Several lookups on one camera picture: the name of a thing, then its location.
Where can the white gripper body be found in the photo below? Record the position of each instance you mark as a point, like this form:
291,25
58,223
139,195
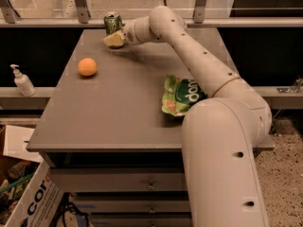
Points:
131,34

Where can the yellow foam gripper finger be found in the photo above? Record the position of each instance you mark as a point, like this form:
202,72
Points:
115,40

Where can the green soda can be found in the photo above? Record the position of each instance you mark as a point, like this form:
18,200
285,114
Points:
112,22

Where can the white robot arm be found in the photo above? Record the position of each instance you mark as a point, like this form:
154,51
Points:
218,133

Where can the orange ball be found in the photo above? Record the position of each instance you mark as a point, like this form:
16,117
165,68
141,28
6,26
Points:
87,67

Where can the green chip bag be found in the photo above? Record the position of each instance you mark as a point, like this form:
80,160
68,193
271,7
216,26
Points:
180,95

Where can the white pump bottle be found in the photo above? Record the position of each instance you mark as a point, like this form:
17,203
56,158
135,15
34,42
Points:
22,82

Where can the grey drawer cabinet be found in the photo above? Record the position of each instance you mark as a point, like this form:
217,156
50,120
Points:
108,134

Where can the metal drawer knob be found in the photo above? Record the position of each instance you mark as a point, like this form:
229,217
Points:
151,186

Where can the white cardboard box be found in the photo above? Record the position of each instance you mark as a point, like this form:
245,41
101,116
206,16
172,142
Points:
41,198

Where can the grey metal railing frame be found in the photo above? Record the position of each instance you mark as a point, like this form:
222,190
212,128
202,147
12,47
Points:
196,13

